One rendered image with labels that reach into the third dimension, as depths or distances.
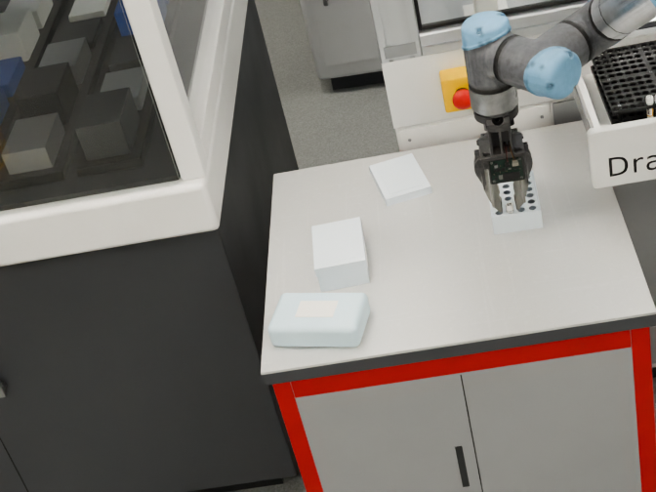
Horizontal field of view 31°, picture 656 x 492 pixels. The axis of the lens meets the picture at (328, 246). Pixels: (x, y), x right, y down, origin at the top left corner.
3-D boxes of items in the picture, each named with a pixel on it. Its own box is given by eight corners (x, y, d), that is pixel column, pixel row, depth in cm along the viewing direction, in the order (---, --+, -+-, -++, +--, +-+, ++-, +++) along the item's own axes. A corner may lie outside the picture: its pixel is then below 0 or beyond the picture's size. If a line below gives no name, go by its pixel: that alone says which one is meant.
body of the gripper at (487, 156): (483, 189, 190) (473, 126, 183) (478, 161, 197) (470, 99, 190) (530, 183, 189) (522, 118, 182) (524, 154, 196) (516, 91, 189)
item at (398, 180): (431, 192, 215) (430, 185, 214) (387, 206, 215) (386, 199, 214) (413, 159, 226) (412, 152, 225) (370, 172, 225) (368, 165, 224)
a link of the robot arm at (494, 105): (466, 75, 187) (517, 66, 186) (470, 100, 190) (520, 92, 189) (470, 99, 181) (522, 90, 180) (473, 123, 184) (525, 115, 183)
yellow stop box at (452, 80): (484, 108, 220) (479, 75, 216) (446, 115, 221) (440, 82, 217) (481, 96, 224) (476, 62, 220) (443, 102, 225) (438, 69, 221)
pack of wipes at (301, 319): (372, 309, 192) (367, 289, 189) (360, 349, 185) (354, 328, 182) (286, 309, 197) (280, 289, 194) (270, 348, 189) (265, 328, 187)
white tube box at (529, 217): (543, 227, 200) (541, 210, 198) (494, 234, 201) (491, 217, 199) (535, 187, 210) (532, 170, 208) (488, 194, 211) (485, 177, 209)
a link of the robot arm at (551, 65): (596, 30, 171) (539, 14, 178) (546, 65, 166) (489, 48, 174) (601, 76, 175) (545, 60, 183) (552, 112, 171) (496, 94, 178)
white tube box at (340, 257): (371, 283, 198) (365, 259, 195) (320, 293, 198) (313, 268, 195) (365, 239, 208) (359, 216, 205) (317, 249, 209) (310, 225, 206)
